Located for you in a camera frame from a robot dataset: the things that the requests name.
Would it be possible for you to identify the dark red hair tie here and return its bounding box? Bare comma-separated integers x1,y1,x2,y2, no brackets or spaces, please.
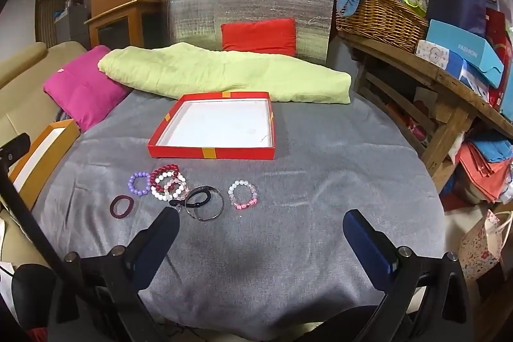
110,195,136,219

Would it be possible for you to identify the wooden side table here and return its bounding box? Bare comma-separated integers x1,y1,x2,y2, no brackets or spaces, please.
340,29,513,183

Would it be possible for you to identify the dark red bead bracelet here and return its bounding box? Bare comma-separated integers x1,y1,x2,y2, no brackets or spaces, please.
150,164,181,191

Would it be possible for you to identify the silver bangle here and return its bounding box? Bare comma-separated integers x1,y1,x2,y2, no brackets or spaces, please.
183,187,225,222

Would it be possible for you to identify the magenta cushion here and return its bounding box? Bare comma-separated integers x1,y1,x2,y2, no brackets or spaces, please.
43,45,131,131

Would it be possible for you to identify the yellow-green pillow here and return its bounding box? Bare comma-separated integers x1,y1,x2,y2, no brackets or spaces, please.
98,42,353,104

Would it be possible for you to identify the wicker basket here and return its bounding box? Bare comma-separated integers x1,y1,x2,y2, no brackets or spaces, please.
335,0,428,54

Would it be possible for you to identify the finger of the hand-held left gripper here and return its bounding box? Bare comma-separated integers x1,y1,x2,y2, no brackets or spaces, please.
0,133,102,317

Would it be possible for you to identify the stack of coral cloths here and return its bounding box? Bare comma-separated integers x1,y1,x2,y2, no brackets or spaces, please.
456,141,513,204

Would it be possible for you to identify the light blue cardboard box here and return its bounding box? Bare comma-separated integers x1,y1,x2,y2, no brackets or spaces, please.
425,19,505,88

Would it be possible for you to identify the red cardboard box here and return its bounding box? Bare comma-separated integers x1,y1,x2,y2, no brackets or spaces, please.
147,93,277,161

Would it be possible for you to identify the purple bead bracelet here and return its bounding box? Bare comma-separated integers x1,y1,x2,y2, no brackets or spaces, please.
129,171,152,196

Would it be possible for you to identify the white patterned box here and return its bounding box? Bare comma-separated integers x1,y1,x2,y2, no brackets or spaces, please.
415,39,450,69

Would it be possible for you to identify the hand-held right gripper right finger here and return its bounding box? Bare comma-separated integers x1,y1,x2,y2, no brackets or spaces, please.
343,209,476,342

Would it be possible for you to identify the floral paper bag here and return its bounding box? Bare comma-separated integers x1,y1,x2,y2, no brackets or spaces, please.
456,209,513,283

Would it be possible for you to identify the small red cushion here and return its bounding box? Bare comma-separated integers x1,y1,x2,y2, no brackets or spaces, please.
221,18,297,56

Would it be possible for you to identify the pale pink bead bracelet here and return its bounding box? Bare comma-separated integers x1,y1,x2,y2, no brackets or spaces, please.
164,178,190,203

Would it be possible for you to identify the orange box lid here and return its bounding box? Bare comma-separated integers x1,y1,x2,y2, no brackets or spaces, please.
8,119,81,207

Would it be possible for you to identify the white bead bracelet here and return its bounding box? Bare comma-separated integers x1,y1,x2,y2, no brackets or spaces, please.
154,171,187,201

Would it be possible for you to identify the clear and pink bead bracelet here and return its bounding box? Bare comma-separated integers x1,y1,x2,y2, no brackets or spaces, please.
228,179,258,210

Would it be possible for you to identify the beige sofa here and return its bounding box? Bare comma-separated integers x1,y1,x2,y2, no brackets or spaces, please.
0,41,94,271

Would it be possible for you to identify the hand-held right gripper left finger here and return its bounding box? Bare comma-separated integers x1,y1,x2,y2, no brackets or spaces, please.
48,207,181,342

